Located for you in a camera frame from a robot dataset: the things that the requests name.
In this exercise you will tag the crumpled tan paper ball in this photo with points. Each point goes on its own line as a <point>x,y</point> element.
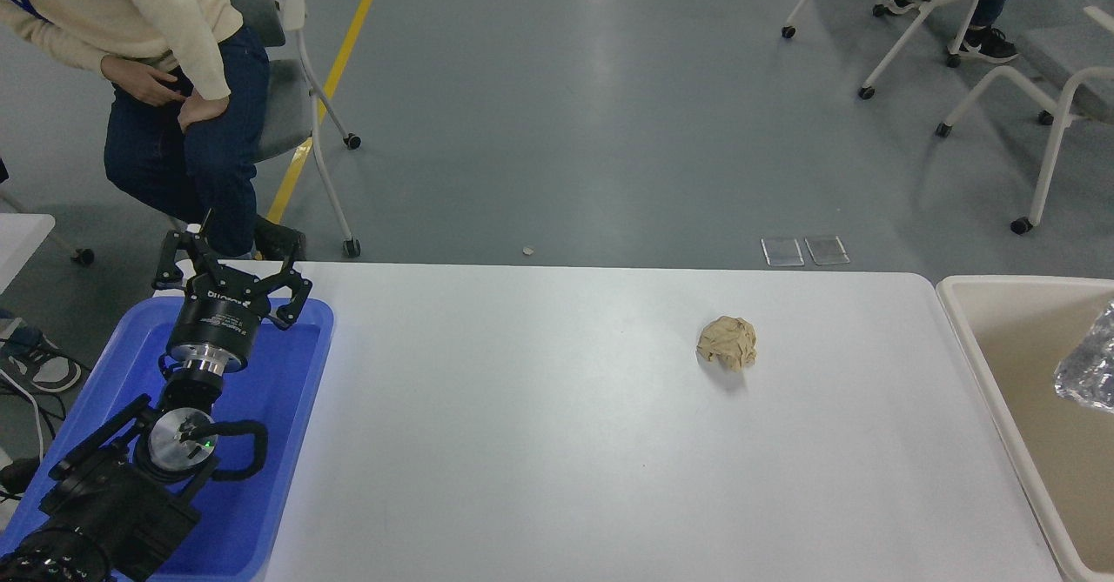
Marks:
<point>727,343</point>

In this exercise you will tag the person's left hand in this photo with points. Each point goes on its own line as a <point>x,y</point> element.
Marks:
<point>202,114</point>

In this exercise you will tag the person's right hand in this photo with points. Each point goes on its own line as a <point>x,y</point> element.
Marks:
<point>139,82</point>

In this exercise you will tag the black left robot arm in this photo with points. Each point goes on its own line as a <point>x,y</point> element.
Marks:
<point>104,504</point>

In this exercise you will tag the white side table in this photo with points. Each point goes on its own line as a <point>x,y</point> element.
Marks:
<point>17,243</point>

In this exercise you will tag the white-framed grey wheeled chair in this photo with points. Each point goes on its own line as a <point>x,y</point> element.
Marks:
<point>1057,121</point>
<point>305,86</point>
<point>905,30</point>

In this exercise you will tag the large pale bin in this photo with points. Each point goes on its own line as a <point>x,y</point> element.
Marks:
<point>1018,373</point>

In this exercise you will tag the person in sneakers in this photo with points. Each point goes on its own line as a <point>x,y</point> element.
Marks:
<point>39,364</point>

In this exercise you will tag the clear floor plate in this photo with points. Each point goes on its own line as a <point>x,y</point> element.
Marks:
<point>781,251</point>
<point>826,250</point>

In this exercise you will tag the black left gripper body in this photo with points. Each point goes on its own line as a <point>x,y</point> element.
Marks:
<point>216,319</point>

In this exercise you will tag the blue plastic tray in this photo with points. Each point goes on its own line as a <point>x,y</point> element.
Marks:
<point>278,408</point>

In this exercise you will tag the silver foil plate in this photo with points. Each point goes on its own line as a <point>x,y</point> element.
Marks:
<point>1092,364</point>

